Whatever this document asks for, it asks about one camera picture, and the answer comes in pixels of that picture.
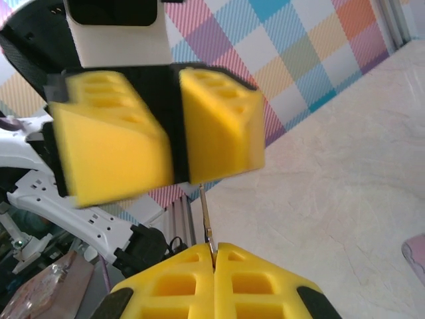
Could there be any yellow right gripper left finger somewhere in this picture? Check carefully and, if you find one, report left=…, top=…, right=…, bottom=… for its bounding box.
left=108, top=243, right=216, bottom=319

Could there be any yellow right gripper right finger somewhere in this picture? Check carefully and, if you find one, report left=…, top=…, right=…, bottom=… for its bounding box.
left=214, top=241, right=325, bottom=319

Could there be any thin metal rod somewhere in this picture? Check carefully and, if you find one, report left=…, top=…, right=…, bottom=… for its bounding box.
left=198, top=183, right=218, bottom=266

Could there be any pastel printed pouch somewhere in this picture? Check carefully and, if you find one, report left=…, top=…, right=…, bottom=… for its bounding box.
left=400, top=233, right=425, bottom=286

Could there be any wide aluminium mounting rail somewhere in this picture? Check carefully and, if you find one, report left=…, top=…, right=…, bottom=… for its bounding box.
left=165, top=194, right=204, bottom=249

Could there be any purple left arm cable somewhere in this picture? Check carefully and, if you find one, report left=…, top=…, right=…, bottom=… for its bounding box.
left=101, top=259, right=112, bottom=293

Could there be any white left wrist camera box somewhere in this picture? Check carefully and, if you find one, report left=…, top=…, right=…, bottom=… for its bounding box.
left=64, top=0, right=173, bottom=67

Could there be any aluminium corner post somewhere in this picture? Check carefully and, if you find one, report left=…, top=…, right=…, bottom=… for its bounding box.
left=375, top=0, right=418, bottom=51

